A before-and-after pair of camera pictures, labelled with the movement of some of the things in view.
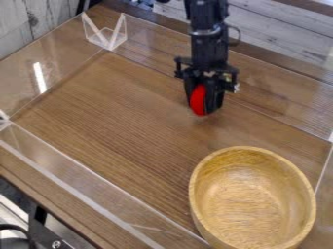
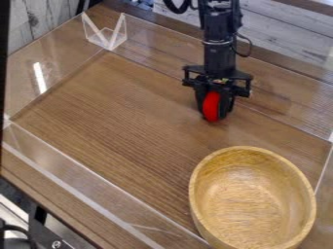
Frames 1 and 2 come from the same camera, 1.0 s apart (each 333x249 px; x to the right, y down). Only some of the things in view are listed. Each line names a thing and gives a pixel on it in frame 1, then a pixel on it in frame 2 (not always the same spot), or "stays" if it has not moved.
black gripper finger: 214,96 to 226,101
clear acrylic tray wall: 97,131 stays
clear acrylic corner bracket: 105,37 stays
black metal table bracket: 41,236 stays
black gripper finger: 190,83 to 200,90
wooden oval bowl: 251,200 stays
